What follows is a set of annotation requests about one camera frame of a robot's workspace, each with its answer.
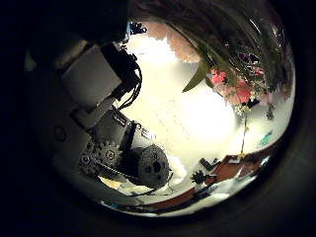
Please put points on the flower bouquet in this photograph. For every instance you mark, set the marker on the flower bouquet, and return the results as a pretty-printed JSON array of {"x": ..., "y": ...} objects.
[{"x": 230, "y": 49}]

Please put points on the small black spiky object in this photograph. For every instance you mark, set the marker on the small black spiky object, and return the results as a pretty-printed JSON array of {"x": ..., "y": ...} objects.
[{"x": 198, "y": 177}]

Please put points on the teal small object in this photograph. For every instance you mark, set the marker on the teal small object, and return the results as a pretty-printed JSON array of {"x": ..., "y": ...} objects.
[{"x": 265, "y": 140}]

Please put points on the black angular bracket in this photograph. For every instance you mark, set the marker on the black angular bracket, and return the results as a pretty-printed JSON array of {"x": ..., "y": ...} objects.
[{"x": 209, "y": 163}]

